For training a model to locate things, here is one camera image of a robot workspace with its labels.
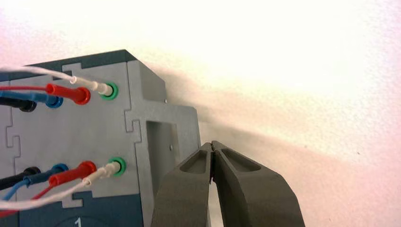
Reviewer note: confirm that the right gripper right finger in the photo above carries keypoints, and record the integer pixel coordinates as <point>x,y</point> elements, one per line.
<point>257,200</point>

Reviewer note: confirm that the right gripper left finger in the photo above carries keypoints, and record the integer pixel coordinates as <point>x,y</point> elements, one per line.
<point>183,197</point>

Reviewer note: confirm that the blue grey control panel box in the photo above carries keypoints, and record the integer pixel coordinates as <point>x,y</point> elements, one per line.
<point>78,134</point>

